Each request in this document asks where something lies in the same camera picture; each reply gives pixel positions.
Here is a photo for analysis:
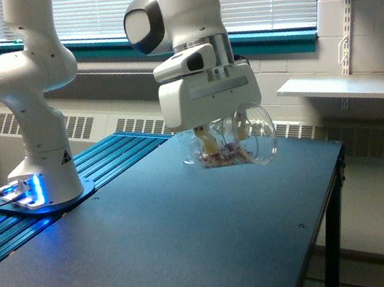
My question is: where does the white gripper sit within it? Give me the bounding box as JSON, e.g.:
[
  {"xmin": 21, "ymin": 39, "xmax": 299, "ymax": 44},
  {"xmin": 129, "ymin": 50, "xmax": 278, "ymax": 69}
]
[{"xmin": 159, "ymin": 62, "xmax": 262, "ymax": 154}]

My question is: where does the clear plastic cup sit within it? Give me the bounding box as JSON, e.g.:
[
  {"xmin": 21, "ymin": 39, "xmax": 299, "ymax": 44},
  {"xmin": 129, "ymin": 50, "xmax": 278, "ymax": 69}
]
[{"xmin": 188, "ymin": 102, "xmax": 278, "ymax": 168}]

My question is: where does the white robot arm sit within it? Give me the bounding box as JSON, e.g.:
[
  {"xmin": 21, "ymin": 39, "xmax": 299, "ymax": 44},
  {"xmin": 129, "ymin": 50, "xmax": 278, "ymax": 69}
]
[{"xmin": 0, "ymin": 0, "xmax": 262, "ymax": 213}]

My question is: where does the black table leg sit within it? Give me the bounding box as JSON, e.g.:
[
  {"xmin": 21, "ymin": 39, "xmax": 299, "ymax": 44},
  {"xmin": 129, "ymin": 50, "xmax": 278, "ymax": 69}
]
[{"xmin": 324, "ymin": 146, "xmax": 345, "ymax": 287}]

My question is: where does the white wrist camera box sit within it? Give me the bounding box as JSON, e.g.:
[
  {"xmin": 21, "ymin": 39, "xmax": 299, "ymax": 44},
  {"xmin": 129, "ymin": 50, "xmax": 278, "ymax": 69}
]
[{"xmin": 153, "ymin": 43, "xmax": 217, "ymax": 83}]

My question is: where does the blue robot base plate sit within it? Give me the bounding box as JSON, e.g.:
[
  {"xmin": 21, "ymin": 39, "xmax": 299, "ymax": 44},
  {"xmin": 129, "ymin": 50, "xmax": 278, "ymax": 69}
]
[{"xmin": 0, "ymin": 177, "xmax": 96, "ymax": 217}]

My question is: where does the wall radiator vent grille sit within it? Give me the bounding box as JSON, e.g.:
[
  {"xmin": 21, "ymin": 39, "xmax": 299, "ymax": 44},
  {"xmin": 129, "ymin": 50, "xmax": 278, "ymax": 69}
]
[{"xmin": 0, "ymin": 39, "xmax": 384, "ymax": 233}]

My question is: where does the white shelf rail bracket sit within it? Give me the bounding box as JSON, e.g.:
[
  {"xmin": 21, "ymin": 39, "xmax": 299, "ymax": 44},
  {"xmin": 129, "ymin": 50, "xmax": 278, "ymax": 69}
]
[{"xmin": 337, "ymin": 0, "xmax": 353, "ymax": 76}]

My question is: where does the white lower wall shelf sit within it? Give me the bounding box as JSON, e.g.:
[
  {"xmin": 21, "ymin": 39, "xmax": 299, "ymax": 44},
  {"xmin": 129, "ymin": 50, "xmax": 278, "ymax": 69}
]
[{"xmin": 277, "ymin": 73, "xmax": 384, "ymax": 99}]

